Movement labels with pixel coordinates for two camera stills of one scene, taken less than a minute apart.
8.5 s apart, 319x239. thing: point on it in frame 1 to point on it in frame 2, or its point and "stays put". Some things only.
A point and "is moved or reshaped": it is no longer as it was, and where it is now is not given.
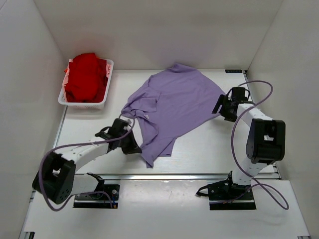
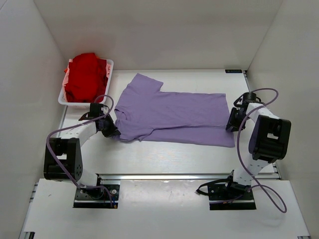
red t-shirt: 86,79 stays put
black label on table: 234,70 stays put
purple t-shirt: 170,102 is moved or reshaped
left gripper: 133,148 to 113,131
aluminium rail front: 153,177 stays put
